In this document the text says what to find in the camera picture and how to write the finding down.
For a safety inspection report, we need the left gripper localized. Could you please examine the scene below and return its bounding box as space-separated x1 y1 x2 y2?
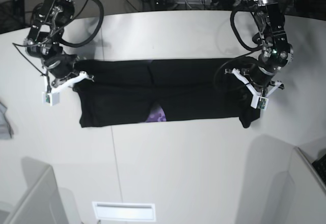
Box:
243 64 277 94

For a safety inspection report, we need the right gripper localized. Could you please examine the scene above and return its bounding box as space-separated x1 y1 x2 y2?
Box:
41 54 87 92

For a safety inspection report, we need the black T-shirt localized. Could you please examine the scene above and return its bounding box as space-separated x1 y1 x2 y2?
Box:
77 59 260 128

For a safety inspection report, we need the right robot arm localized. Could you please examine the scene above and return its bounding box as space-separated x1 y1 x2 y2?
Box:
14 0 104 94

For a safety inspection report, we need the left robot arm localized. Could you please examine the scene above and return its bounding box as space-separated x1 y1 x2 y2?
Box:
230 0 293 92

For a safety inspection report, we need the white power strip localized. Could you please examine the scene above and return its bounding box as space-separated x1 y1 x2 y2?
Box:
175 0 265 7

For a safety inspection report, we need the black keyboard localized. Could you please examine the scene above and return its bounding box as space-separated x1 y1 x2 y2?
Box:
312 155 326 184

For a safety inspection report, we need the right white partition panel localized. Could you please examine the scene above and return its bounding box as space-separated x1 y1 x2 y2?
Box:
261 147 325 223

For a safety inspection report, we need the white partition panel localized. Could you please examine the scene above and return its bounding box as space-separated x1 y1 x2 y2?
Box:
4 165 69 223
261 147 325 223

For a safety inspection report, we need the left white partition panel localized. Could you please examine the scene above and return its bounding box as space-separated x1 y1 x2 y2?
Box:
4 165 69 223

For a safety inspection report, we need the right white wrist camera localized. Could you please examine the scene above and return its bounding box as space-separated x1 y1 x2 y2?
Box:
42 71 95 107

